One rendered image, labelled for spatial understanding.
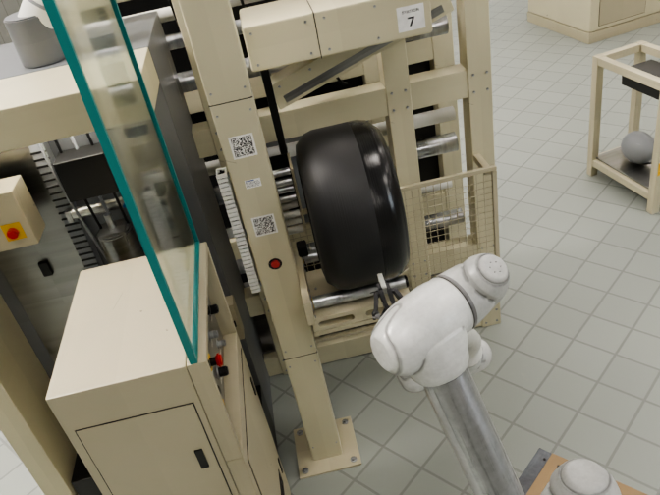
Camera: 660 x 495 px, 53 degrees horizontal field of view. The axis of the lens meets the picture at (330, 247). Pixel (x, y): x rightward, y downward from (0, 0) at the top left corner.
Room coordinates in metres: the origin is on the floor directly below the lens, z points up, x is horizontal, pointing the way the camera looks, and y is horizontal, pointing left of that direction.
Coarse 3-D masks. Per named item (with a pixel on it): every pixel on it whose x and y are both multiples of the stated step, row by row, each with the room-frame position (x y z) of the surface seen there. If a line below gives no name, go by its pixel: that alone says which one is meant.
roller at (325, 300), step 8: (392, 280) 1.83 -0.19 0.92; (400, 280) 1.82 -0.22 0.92; (408, 280) 1.82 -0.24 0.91; (360, 288) 1.82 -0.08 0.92; (368, 288) 1.82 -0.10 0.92; (376, 288) 1.81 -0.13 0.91; (400, 288) 1.81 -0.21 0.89; (320, 296) 1.82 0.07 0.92; (328, 296) 1.82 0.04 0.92; (336, 296) 1.81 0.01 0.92; (344, 296) 1.81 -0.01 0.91; (352, 296) 1.81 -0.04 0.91; (360, 296) 1.81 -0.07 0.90; (368, 296) 1.81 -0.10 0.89; (320, 304) 1.80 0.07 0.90; (328, 304) 1.80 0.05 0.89
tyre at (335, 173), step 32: (320, 128) 2.06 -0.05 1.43; (352, 128) 1.98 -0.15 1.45; (320, 160) 1.85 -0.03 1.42; (352, 160) 1.83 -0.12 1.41; (384, 160) 1.83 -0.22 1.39; (320, 192) 1.77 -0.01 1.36; (352, 192) 1.75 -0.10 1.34; (384, 192) 1.74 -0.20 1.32; (320, 224) 1.73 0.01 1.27; (352, 224) 1.71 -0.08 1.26; (384, 224) 1.70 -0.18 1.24; (320, 256) 1.75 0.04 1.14; (352, 256) 1.69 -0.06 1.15; (384, 256) 1.70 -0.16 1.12; (352, 288) 1.77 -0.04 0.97
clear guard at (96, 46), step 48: (48, 0) 1.22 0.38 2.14; (96, 0) 1.58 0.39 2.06; (96, 48) 1.42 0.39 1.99; (96, 96) 1.28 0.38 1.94; (144, 96) 1.74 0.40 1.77; (144, 144) 1.54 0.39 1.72; (144, 192) 1.36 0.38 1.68; (144, 240) 1.22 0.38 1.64; (192, 240) 1.71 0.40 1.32; (192, 288) 1.49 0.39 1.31; (192, 336) 1.30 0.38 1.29
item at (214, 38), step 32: (192, 0) 1.87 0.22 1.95; (224, 0) 1.88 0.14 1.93; (192, 32) 1.87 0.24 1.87; (224, 32) 1.88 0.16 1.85; (224, 64) 1.88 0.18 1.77; (224, 96) 1.87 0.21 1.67; (224, 128) 1.87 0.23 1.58; (256, 128) 1.88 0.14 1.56; (256, 160) 1.88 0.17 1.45; (256, 192) 1.88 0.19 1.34; (256, 256) 1.87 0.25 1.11; (288, 256) 1.88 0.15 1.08; (288, 288) 1.88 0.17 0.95; (288, 320) 1.87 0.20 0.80; (288, 352) 1.87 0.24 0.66; (320, 384) 1.88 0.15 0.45; (320, 416) 1.88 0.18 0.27; (320, 448) 1.87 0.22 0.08
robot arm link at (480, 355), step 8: (472, 336) 1.25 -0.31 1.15; (472, 344) 1.25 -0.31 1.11; (480, 344) 1.29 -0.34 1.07; (472, 352) 1.29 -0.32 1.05; (480, 352) 1.33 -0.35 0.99; (488, 352) 1.36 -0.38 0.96; (472, 360) 1.31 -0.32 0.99; (480, 360) 1.33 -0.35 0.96; (488, 360) 1.34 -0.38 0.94; (472, 368) 1.32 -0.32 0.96; (480, 368) 1.33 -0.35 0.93
